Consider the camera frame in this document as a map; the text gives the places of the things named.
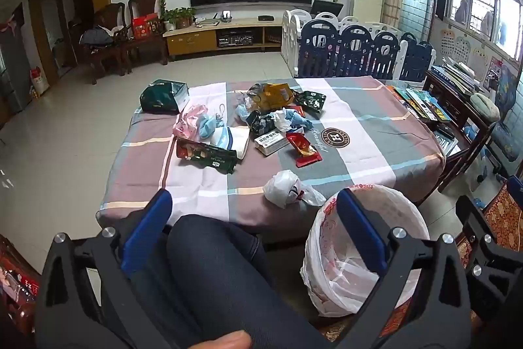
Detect dark green snack bag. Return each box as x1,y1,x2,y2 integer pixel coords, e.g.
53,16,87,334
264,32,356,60
294,91,327,113

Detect pink plastic bag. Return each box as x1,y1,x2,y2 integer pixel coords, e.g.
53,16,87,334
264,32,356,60
172,104,205,141

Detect row of wall charts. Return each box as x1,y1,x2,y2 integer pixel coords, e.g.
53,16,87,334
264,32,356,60
439,28,497,72

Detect barred window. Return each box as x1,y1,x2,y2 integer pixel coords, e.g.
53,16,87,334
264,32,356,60
447,0,523,61

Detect person's leg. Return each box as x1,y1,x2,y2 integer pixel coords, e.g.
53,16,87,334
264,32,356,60
131,214,329,349

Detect row of picture books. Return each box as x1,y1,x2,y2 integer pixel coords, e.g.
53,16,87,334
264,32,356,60
386,85,452,123

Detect clear plastic wrapper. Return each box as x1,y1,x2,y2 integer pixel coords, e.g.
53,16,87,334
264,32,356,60
241,84,264,108

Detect grey round cushion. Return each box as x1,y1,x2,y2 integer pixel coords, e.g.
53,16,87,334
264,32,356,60
470,93,501,123

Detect person's left hand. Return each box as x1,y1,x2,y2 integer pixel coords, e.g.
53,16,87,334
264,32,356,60
196,329,253,349

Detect green red snack bag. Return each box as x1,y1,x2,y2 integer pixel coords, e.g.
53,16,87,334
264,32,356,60
177,139,238,175

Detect dark wooden armchair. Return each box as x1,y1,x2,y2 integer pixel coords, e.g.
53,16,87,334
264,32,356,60
127,0,169,75
69,2,128,85

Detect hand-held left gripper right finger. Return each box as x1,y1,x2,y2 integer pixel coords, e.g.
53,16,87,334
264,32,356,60
327,189,477,349

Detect white plastic bag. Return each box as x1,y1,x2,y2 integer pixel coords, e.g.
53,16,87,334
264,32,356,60
263,170,327,209

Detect navy white playpen fence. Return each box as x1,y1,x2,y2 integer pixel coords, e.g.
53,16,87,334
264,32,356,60
281,8,436,82

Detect blue chair cushion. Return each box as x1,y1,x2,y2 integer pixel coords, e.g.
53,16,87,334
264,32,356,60
489,120,523,165

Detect white medicine box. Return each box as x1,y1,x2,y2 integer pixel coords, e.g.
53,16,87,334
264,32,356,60
254,131,292,156

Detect checked tablecloth table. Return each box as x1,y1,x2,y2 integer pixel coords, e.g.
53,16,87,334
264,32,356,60
98,77,446,231

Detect red gift box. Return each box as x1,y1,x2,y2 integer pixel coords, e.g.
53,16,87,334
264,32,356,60
131,14,161,40

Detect red white bag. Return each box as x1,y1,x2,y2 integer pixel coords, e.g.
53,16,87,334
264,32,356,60
30,67,50,95

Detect black monitor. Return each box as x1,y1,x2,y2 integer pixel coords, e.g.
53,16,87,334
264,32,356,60
311,0,344,18

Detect stack of books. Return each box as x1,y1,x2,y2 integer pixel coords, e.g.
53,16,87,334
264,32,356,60
431,61,482,93

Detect yellow wooden television cabinet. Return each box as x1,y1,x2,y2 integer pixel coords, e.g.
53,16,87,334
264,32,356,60
163,17,287,56

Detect grey refrigerator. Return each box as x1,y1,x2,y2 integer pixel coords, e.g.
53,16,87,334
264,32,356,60
0,28,31,114

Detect dark green box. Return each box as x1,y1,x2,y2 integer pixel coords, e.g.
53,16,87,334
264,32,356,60
140,79,190,114

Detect potted green plant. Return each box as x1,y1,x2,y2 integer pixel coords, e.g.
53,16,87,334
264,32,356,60
163,8,197,31

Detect white lined waste bin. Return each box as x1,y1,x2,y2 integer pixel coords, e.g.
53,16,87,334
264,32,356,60
300,183,430,318

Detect red snack packet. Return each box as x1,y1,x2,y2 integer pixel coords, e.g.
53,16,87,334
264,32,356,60
286,132,323,168

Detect white plastic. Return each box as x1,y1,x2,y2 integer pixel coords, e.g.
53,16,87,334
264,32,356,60
273,114,292,134

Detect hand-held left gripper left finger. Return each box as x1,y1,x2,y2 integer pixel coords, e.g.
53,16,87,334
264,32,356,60
35,189,173,349

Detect dark wooden coffee table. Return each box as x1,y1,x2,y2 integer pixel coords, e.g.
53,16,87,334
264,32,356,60
431,120,493,192

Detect white blue-striped packet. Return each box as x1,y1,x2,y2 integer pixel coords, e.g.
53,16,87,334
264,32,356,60
212,127,251,159

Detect red printed box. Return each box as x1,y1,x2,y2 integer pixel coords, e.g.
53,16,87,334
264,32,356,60
0,236,42,335

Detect black amplifier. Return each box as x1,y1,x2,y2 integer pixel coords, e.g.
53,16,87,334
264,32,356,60
218,36,254,48

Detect blue face mask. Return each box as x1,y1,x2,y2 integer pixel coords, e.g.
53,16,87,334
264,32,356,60
284,109,314,131
197,114,225,139

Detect yellow snack bag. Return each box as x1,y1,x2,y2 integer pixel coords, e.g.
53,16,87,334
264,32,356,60
257,83,295,110

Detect dark green patterned packet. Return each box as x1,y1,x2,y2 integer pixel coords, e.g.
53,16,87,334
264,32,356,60
247,111,276,135

